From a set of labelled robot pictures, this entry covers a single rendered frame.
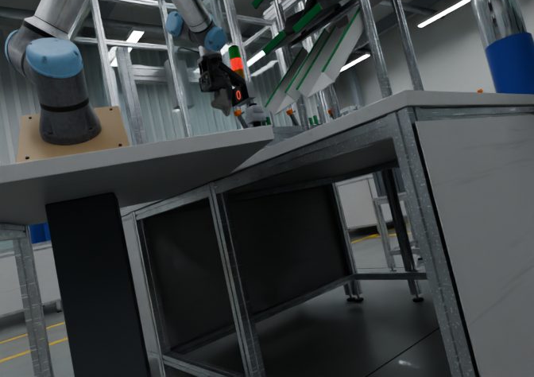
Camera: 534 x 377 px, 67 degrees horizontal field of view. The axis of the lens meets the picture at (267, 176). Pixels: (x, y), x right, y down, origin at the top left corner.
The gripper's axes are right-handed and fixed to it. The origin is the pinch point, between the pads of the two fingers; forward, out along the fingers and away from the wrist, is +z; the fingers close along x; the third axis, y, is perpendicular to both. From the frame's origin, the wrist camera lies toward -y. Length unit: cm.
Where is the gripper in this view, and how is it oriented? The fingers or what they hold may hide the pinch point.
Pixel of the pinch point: (228, 112)
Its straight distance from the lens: 145.3
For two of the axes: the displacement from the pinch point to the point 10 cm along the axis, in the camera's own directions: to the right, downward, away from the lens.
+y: -7.7, 1.1, -6.3
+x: 6.1, -2.0, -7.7
